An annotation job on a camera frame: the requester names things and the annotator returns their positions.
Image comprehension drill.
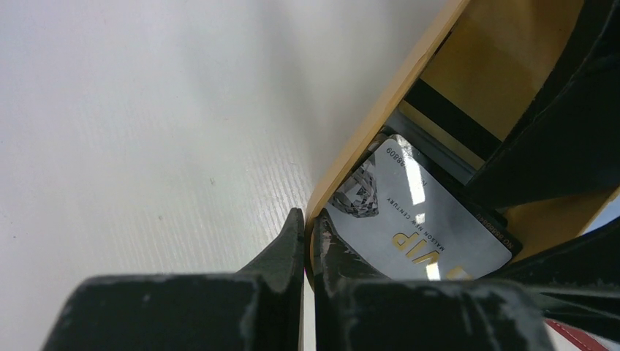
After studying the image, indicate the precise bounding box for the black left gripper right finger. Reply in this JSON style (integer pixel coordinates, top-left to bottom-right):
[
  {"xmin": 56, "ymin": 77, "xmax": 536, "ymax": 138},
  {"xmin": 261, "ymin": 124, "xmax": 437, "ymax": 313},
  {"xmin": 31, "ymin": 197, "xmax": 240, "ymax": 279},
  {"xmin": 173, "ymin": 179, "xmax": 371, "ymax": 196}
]
[{"xmin": 312, "ymin": 211, "xmax": 553, "ymax": 350}]

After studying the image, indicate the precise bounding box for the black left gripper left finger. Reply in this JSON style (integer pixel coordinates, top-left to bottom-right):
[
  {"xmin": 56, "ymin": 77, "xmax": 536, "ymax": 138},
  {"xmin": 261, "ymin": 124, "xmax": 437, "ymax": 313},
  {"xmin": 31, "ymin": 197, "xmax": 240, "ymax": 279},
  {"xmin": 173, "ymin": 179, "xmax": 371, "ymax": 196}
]
[{"xmin": 43, "ymin": 208, "xmax": 304, "ymax": 350}]

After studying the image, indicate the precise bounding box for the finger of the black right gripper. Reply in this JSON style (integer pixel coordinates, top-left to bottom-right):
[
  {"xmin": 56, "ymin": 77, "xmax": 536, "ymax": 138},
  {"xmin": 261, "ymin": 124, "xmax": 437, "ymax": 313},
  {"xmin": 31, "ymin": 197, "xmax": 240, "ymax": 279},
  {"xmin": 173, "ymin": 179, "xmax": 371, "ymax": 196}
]
[
  {"xmin": 488, "ymin": 227, "xmax": 619, "ymax": 341},
  {"xmin": 465, "ymin": 1, "xmax": 619, "ymax": 208}
]

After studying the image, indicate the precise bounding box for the red leather card holder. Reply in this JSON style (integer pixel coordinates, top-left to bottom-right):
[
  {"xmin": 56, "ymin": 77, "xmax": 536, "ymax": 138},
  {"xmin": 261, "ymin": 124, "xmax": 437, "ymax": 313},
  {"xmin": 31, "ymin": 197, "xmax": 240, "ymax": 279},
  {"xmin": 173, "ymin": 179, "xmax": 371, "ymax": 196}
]
[{"xmin": 545, "ymin": 319, "xmax": 613, "ymax": 351}]

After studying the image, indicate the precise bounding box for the silver VIP card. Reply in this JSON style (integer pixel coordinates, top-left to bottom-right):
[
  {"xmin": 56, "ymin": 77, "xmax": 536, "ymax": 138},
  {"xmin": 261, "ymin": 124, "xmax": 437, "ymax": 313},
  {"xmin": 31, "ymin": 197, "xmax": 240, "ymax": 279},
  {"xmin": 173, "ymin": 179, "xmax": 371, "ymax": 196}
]
[{"xmin": 325, "ymin": 135, "xmax": 514, "ymax": 280}]

